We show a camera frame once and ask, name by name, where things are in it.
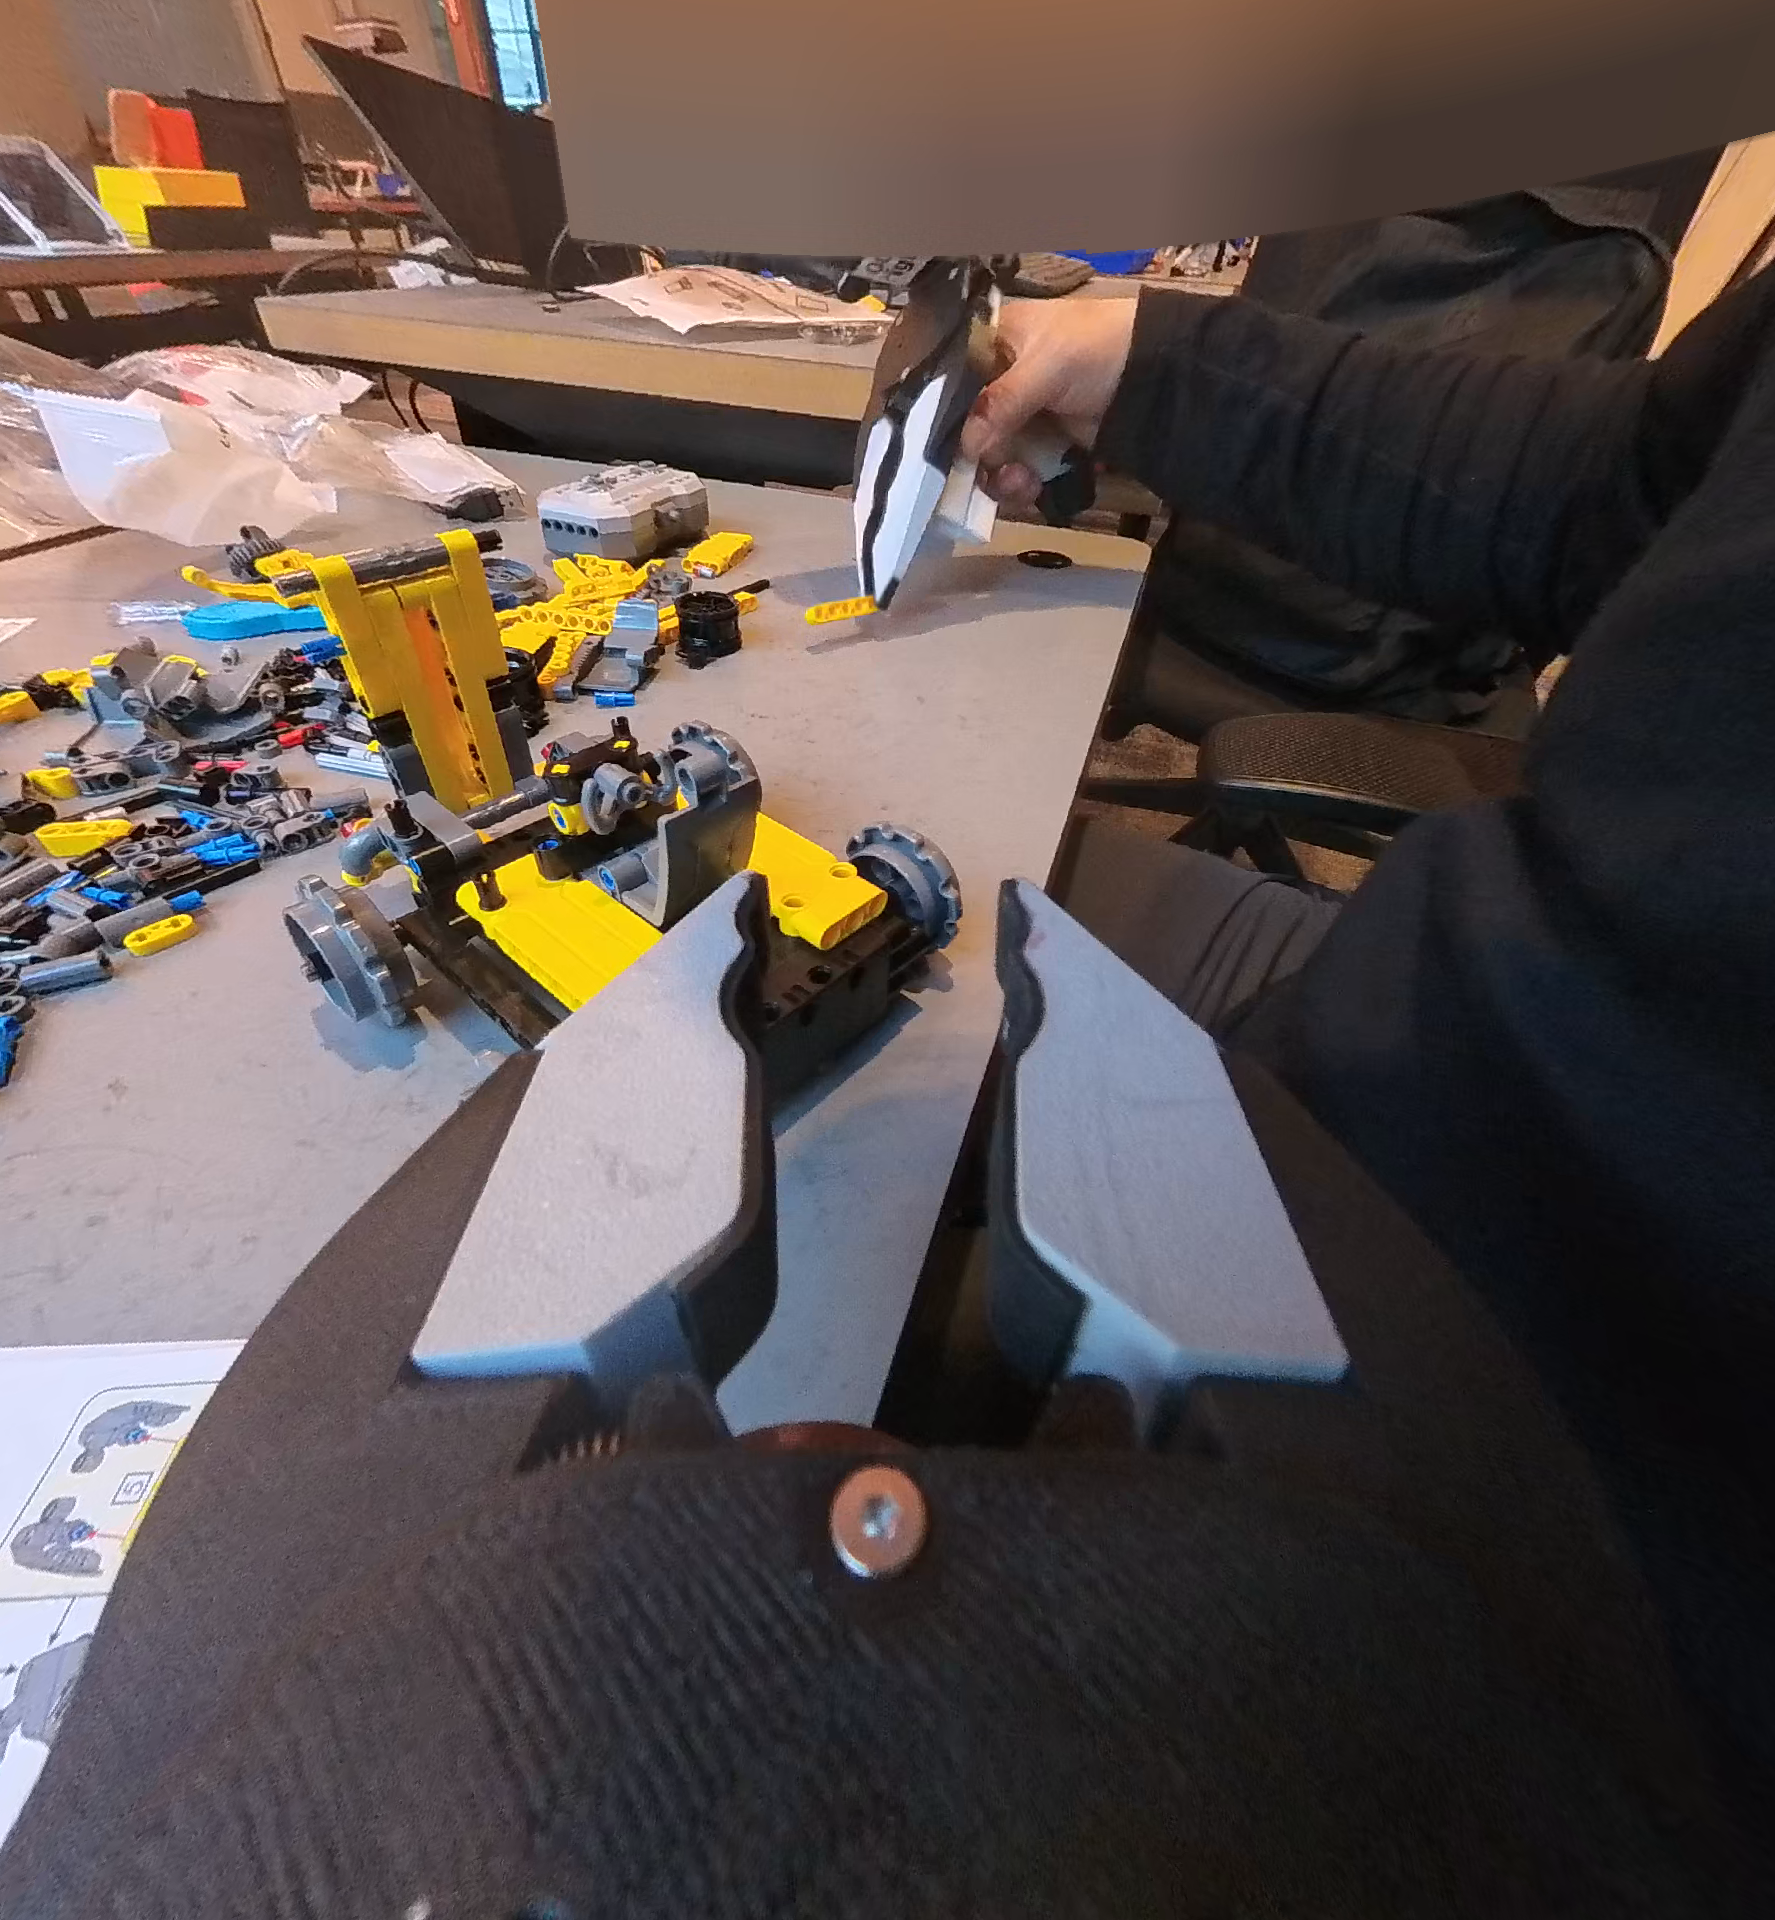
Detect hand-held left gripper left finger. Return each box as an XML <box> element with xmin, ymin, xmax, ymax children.
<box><xmin>407</xmin><ymin>869</ymin><xmax>782</xmax><ymax>1388</ymax></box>

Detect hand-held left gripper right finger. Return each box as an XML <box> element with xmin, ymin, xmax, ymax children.
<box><xmin>984</xmin><ymin>877</ymin><xmax>1355</xmax><ymax>1449</ymax></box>

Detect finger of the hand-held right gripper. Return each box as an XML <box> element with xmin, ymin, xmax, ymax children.
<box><xmin>854</xmin><ymin>371</ymin><xmax>922</xmax><ymax>599</ymax></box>
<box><xmin>878</xmin><ymin>371</ymin><xmax>1004</xmax><ymax>614</ymax></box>

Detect yellow toy vehicle assembly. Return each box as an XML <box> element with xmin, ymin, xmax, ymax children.
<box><xmin>250</xmin><ymin>528</ymin><xmax>964</xmax><ymax>1104</ymax></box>

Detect grey desk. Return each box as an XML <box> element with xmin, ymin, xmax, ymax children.
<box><xmin>0</xmin><ymin>442</ymin><xmax>1156</xmax><ymax>1442</ymax></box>

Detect person's right hand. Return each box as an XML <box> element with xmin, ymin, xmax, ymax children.
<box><xmin>961</xmin><ymin>297</ymin><xmax>1141</xmax><ymax>503</ymax></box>

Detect black spoked wheel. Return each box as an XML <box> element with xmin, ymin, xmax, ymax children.
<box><xmin>673</xmin><ymin>588</ymin><xmax>761</xmax><ymax>668</ymax></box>

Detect printed paper sheet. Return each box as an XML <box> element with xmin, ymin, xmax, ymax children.
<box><xmin>587</xmin><ymin>267</ymin><xmax>896</xmax><ymax>344</ymax></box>

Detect grey battery box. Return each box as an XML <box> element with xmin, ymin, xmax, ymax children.
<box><xmin>540</xmin><ymin>462</ymin><xmax>713</xmax><ymax>559</ymax></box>

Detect person's leg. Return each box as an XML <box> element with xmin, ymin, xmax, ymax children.
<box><xmin>1052</xmin><ymin>818</ymin><xmax>1339</xmax><ymax>1037</ymax></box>

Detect pile of yellow building pieces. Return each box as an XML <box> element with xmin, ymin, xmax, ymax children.
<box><xmin>497</xmin><ymin>547</ymin><xmax>710</xmax><ymax>662</ymax></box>

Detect yellow edged table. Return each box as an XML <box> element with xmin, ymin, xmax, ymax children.
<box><xmin>254</xmin><ymin>270</ymin><xmax>919</xmax><ymax>488</ymax></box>

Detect window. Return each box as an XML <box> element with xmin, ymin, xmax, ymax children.
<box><xmin>482</xmin><ymin>0</ymin><xmax>547</xmax><ymax>115</ymax></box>

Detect pile of mixed small pieces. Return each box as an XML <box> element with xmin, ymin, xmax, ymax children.
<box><xmin>0</xmin><ymin>630</ymin><xmax>379</xmax><ymax>1143</ymax></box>

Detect white paper booklet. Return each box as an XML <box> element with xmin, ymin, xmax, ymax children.
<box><xmin>0</xmin><ymin>1341</ymin><xmax>252</xmax><ymax>1920</ymax></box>

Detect clear plastic bags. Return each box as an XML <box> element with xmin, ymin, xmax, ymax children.
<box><xmin>0</xmin><ymin>306</ymin><xmax>531</xmax><ymax>547</ymax></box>

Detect yellow bin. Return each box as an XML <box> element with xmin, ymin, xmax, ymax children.
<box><xmin>93</xmin><ymin>161</ymin><xmax>248</xmax><ymax>250</ymax></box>

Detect orange bin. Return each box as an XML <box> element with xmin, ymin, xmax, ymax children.
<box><xmin>107</xmin><ymin>87</ymin><xmax>207</xmax><ymax>169</ymax></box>

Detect clear acrylic stand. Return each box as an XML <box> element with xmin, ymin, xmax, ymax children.
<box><xmin>0</xmin><ymin>132</ymin><xmax>125</xmax><ymax>250</ymax></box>

